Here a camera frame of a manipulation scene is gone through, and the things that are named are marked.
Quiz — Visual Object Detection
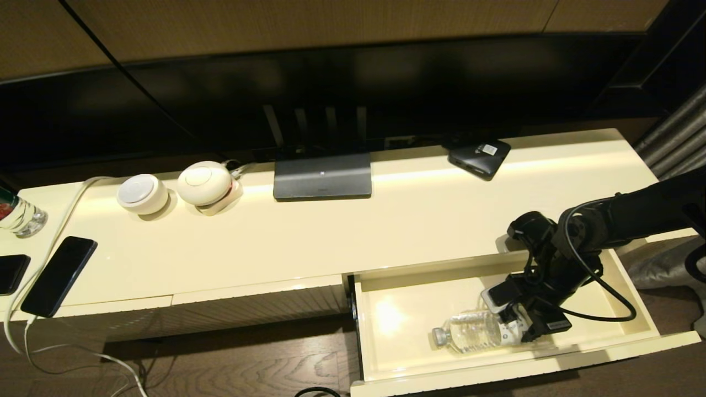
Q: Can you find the black smartphone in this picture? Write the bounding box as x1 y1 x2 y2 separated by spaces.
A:
0 254 31 296

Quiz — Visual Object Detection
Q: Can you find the small white round speaker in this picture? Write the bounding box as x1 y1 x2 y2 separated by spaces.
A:
117 174 169 215

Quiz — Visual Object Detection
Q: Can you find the thin black wall cable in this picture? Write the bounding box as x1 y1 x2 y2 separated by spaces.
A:
60 0 227 159

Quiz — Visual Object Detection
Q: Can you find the grey cable bundle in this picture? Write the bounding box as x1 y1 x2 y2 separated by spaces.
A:
223 158 260 178

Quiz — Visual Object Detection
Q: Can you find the cream white low cabinet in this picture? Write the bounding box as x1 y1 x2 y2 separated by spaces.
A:
0 128 698 353

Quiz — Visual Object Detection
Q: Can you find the white dock under dome device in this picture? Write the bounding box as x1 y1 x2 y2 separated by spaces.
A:
196 180 244 216

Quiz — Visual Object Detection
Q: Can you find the wide cream drawer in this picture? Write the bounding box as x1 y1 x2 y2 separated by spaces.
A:
347 243 701 397

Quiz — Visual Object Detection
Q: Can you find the thin white phone cable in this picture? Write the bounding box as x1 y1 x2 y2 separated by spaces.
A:
21 314 149 397

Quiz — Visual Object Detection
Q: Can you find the grey router with antennas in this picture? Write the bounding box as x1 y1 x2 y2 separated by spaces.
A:
264 104 373 200

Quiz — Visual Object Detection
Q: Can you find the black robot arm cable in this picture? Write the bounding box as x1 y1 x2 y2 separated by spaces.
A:
521 193 638 323

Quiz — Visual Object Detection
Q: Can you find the white dome shaped device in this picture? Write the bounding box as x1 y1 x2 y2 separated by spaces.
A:
176 161 233 208

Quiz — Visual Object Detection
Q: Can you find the dark blue smartphone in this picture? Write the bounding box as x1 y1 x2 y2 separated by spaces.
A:
20 236 99 318

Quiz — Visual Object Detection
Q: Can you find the clear plastic water bottle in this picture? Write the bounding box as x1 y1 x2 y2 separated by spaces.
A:
431 309 533 355

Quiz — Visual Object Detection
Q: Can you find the thick white power cable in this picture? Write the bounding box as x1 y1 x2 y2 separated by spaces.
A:
3 175 149 397

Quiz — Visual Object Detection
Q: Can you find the glass bottle with red label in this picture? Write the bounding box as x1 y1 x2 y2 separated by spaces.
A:
0 186 48 238

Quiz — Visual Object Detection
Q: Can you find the black box with white sticker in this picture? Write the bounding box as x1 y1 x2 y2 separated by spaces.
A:
448 138 512 181

